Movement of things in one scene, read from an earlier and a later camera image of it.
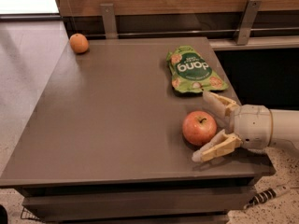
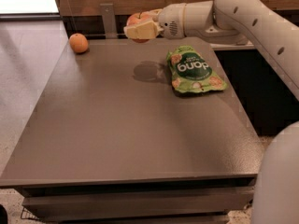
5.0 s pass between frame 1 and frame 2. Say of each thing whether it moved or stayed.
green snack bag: stayed
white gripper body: moved
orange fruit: stayed
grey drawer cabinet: stayed
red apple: moved
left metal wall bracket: stayed
